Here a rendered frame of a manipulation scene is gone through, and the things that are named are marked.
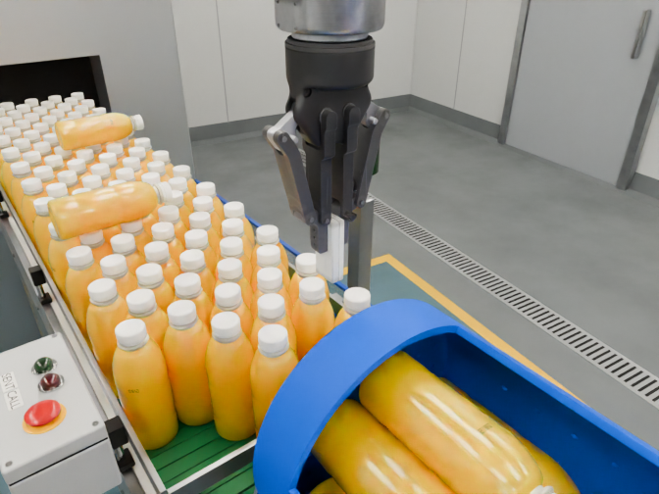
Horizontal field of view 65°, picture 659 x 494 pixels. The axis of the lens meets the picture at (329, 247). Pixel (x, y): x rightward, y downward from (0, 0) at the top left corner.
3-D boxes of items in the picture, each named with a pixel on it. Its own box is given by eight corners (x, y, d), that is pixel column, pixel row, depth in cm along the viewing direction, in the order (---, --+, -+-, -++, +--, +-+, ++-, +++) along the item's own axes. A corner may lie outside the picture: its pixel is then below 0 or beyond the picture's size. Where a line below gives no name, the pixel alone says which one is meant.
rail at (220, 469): (173, 509, 64) (169, 494, 62) (170, 505, 64) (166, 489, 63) (406, 370, 85) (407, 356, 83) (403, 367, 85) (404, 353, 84)
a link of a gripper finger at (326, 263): (338, 222, 50) (332, 223, 50) (337, 281, 54) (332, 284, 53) (320, 211, 52) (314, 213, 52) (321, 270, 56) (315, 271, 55)
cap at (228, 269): (223, 283, 82) (222, 273, 81) (215, 271, 85) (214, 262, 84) (246, 276, 84) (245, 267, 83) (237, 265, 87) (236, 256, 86)
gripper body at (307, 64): (341, 24, 48) (340, 123, 52) (262, 32, 43) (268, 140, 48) (399, 33, 42) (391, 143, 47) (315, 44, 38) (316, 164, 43)
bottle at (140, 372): (138, 414, 83) (114, 321, 74) (182, 413, 83) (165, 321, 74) (125, 451, 77) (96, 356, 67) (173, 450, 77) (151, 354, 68)
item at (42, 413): (29, 436, 55) (26, 428, 54) (23, 415, 57) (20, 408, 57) (66, 419, 57) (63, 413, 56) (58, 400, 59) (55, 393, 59)
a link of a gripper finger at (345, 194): (320, 99, 47) (332, 96, 48) (323, 209, 53) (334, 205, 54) (347, 108, 45) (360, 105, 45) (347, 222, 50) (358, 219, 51)
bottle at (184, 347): (229, 409, 84) (218, 318, 74) (191, 434, 79) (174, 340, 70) (206, 386, 88) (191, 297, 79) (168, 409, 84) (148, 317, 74)
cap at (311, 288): (323, 286, 82) (323, 276, 81) (326, 300, 78) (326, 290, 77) (298, 287, 81) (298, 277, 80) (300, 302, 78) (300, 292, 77)
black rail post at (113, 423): (121, 472, 74) (108, 434, 70) (114, 459, 76) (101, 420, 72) (135, 465, 75) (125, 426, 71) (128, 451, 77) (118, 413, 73)
